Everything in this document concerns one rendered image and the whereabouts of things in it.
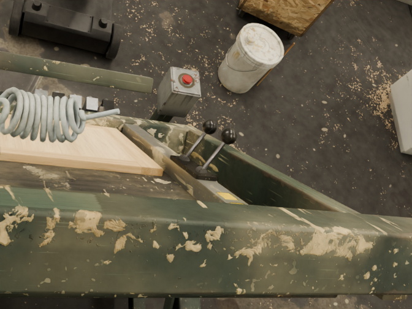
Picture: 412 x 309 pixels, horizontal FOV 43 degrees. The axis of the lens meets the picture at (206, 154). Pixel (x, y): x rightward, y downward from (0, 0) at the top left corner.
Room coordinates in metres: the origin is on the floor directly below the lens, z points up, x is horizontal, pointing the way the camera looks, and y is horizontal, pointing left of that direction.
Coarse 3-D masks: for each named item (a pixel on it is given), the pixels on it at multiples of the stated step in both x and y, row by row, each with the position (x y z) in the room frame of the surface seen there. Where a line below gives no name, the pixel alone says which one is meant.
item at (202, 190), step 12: (132, 132) 0.90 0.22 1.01; (144, 132) 0.92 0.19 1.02; (144, 144) 0.83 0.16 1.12; (156, 144) 0.83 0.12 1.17; (156, 156) 0.76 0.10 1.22; (168, 156) 0.74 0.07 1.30; (168, 168) 0.71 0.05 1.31; (180, 168) 0.68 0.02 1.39; (180, 180) 0.66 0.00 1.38; (192, 180) 0.64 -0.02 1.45; (204, 180) 0.64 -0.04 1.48; (192, 192) 0.62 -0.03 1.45; (204, 192) 0.60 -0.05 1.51; (216, 192) 0.60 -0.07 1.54; (228, 192) 0.62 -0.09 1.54
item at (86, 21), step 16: (32, 0) 1.60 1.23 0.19; (48, 0) 1.69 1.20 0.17; (64, 0) 1.76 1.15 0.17; (80, 0) 1.84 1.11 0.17; (96, 0) 1.92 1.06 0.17; (112, 0) 2.00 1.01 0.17; (32, 16) 1.52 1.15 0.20; (48, 16) 1.60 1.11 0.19; (64, 16) 1.67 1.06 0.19; (80, 16) 1.74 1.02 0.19; (96, 16) 1.84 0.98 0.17; (32, 32) 1.51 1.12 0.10; (48, 32) 1.56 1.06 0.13; (64, 32) 1.61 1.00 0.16; (80, 32) 1.67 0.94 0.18; (96, 32) 1.73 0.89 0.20; (96, 48) 1.73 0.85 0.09
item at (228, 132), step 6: (222, 132) 0.75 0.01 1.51; (228, 132) 0.75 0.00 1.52; (234, 132) 0.76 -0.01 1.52; (222, 138) 0.74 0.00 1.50; (228, 138) 0.75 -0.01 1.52; (234, 138) 0.76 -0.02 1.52; (222, 144) 0.74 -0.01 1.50; (228, 144) 0.75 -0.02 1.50; (216, 150) 0.72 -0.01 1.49; (210, 156) 0.71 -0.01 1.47; (210, 162) 0.70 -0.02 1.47; (198, 168) 0.67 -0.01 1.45; (204, 168) 0.68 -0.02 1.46
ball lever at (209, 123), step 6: (210, 120) 0.82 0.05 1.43; (204, 126) 0.80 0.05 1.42; (210, 126) 0.81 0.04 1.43; (216, 126) 0.82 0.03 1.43; (204, 132) 0.80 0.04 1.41; (210, 132) 0.80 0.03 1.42; (198, 144) 0.77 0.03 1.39; (192, 150) 0.75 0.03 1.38; (180, 156) 0.73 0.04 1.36; (186, 156) 0.73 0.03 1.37
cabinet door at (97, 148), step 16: (96, 128) 0.86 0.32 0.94; (112, 128) 0.93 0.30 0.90; (0, 144) 0.47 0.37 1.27; (16, 144) 0.51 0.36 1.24; (32, 144) 0.54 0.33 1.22; (48, 144) 0.58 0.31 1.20; (64, 144) 0.62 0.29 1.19; (80, 144) 0.66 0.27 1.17; (96, 144) 0.71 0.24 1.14; (112, 144) 0.76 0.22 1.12; (128, 144) 0.80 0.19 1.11; (0, 160) 0.42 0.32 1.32; (16, 160) 0.44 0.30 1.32; (32, 160) 0.47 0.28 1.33; (48, 160) 0.49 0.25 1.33; (64, 160) 0.52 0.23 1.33; (80, 160) 0.55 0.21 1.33; (96, 160) 0.58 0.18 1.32; (112, 160) 0.62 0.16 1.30; (128, 160) 0.67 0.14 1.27; (144, 160) 0.70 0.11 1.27
